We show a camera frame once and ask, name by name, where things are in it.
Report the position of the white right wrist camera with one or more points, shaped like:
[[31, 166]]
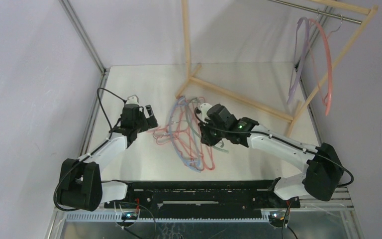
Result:
[[204, 108]]

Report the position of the pink wire hanger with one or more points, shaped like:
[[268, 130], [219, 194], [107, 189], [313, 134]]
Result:
[[207, 157], [164, 133]]

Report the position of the wooden clothes rack frame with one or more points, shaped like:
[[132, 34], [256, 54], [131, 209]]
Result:
[[192, 79]]

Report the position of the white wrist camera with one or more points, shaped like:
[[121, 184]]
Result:
[[204, 108], [132, 100]]

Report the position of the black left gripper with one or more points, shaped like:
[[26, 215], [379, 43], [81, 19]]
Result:
[[148, 123]]

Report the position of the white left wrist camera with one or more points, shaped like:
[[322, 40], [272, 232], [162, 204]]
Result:
[[132, 100]]

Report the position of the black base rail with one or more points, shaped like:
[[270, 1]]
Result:
[[206, 200]]

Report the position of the aluminium corner post left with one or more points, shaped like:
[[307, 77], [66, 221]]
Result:
[[82, 34]]

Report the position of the metal rack rod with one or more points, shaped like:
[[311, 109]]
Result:
[[318, 12]]

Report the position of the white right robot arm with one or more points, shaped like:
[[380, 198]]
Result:
[[320, 167]]

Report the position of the lilac plastic hanger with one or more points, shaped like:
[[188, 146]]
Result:
[[303, 42]]

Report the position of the green plastic hanger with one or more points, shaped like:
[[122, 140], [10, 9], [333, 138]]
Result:
[[190, 122]]

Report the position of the blue plastic hanger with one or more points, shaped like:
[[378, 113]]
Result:
[[190, 156]]

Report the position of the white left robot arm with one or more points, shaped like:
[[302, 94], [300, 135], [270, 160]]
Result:
[[80, 185]]

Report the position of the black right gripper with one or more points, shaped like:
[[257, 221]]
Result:
[[205, 132]]

